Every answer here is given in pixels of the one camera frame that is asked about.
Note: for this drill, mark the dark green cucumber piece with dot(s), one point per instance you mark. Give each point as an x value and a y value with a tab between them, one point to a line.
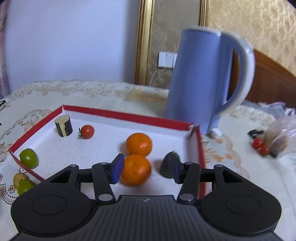
170	165

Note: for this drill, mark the cut eggplant piece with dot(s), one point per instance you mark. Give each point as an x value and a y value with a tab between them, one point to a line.
63	125

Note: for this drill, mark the white wall switch panel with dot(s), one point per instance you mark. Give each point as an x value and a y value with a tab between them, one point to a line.
167	60

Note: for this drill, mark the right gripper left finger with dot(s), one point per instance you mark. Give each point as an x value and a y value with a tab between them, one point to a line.
103	175

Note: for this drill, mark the cream embroidered tablecloth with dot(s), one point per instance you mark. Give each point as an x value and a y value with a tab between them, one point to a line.
28	105

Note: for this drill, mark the red shallow cardboard box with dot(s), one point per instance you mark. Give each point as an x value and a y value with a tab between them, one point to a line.
111	131

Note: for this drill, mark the black eyeglasses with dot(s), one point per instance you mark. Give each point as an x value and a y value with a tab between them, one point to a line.
2	104

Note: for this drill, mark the yellow-brown longan fruit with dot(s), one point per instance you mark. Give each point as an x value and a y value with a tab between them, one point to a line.
18	178

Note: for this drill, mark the grey bedding clothes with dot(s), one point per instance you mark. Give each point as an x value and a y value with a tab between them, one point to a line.
277	109

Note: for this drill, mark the gold picture frame moulding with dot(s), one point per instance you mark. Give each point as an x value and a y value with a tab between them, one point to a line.
160	24

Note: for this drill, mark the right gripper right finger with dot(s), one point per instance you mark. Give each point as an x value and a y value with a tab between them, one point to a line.
189	178

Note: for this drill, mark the plastic bag with brush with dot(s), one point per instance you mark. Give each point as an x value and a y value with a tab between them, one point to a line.
279	137

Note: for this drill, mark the red cherry tomato pair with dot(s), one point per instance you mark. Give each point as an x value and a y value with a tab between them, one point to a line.
261	148

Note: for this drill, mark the blue electric kettle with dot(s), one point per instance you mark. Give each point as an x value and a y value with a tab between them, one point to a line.
212	76

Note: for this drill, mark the brown wooden headboard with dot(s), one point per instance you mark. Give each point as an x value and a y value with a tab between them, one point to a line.
272	83

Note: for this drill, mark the orange mandarin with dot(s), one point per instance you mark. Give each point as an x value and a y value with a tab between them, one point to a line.
139	144
136	171

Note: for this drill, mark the small green-yellow fruit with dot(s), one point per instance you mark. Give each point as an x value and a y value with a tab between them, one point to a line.
25	185

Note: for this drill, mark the large green tomato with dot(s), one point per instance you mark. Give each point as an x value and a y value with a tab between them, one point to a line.
29	158

